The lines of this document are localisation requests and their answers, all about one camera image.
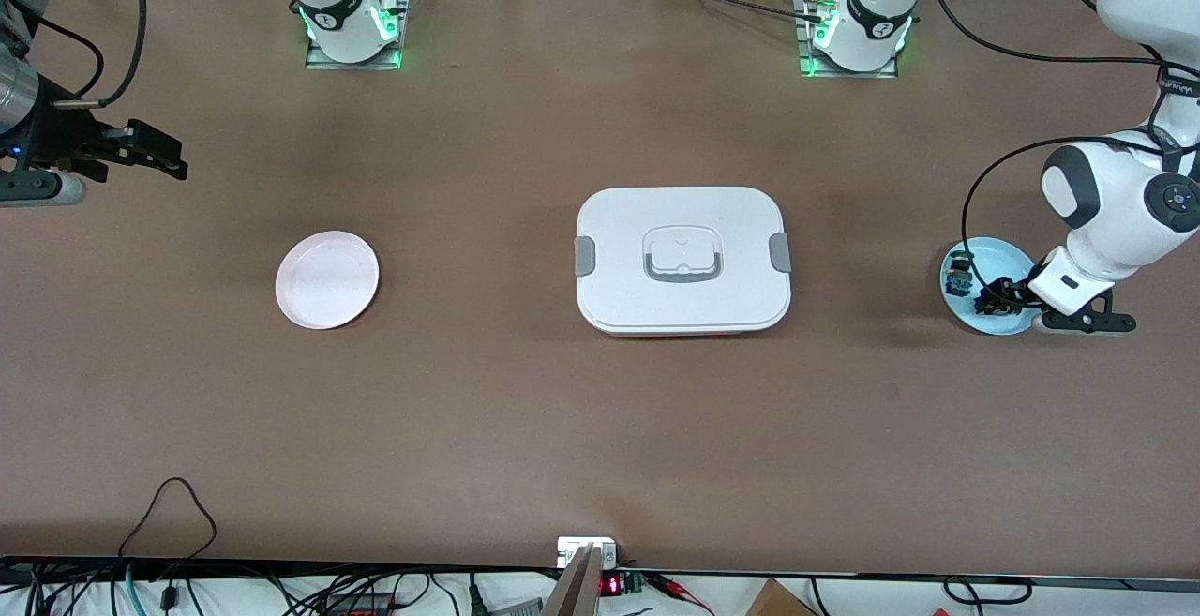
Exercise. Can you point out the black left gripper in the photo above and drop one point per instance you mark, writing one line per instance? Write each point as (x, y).
(996, 298)

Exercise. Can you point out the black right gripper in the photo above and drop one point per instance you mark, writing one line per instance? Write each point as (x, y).
(58, 137)

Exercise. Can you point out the orange push button switch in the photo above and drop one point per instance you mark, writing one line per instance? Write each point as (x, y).
(986, 303)

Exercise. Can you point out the light blue round plate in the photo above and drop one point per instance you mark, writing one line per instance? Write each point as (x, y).
(996, 258)

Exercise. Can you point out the pink round plate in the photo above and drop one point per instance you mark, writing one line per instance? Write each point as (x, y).
(328, 283)

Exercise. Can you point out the white lunch box grey clips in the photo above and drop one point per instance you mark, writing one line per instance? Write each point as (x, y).
(680, 222)

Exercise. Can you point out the brown cardboard box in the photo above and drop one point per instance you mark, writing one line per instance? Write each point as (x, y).
(778, 602)

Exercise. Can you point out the red clip test leads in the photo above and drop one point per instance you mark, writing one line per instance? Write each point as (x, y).
(675, 586)

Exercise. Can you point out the red digit display module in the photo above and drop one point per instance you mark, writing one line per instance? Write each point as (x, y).
(611, 585)

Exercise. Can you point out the green blue push button switch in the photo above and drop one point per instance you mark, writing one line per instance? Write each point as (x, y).
(956, 280)

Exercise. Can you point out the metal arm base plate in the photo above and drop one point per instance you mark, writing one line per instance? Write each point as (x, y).
(848, 74)
(405, 7)

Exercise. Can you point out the white camera mount clamp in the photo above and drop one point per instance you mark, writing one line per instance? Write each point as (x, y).
(572, 550)

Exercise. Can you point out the aluminium camera pole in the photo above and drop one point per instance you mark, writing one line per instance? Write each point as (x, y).
(572, 593)

